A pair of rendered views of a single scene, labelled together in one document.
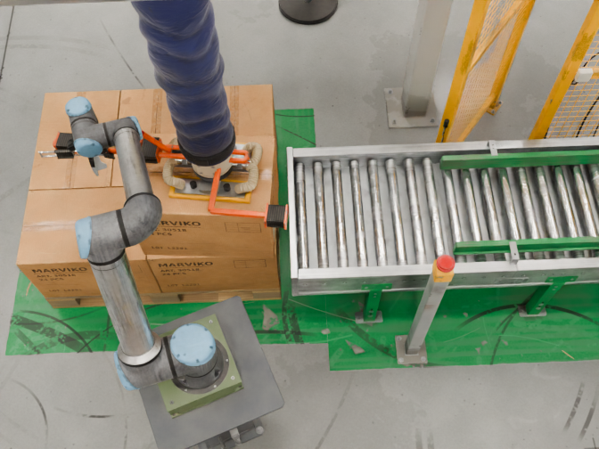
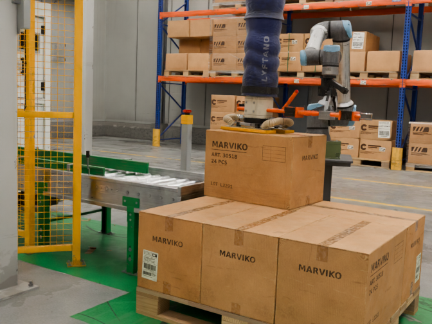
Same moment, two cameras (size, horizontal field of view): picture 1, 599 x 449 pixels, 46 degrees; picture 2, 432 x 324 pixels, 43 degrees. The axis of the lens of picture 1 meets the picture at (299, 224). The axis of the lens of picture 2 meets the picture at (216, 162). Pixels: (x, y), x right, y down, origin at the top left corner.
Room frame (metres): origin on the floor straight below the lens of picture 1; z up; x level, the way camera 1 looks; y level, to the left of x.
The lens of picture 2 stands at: (4.48, 1.96, 1.13)
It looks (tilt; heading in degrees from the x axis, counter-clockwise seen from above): 7 degrees down; 213
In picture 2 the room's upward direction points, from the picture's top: 2 degrees clockwise
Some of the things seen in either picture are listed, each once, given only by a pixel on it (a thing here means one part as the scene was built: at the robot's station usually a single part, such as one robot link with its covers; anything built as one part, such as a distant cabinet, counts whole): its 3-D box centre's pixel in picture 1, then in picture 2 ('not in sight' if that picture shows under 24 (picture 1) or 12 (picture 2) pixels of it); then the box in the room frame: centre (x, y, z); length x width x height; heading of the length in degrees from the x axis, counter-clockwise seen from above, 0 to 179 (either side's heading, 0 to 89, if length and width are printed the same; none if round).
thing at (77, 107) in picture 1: (81, 115); (331, 55); (1.57, 0.78, 1.39); 0.10 x 0.09 x 0.12; 17
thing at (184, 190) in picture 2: (291, 212); (211, 184); (1.59, 0.03, 0.58); 0.70 x 0.03 x 0.06; 1
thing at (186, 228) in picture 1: (207, 197); (264, 165); (1.59, 0.41, 0.74); 0.60 x 0.40 x 0.40; 86
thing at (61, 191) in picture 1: (160, 189); (285, 249); (1.89, 0.71, 0.34); 1.20 x 1.00 x 0.40; 91
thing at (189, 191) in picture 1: (210, 187); (267, 126); (1.50, 0.36, 0.97); 0.34 x 0.10 x 0.05; 82
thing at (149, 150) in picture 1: (150, 150); (293, 112); (1.63, 0.60, 1.07); 0.10 x 0.08 x 0.06; 172
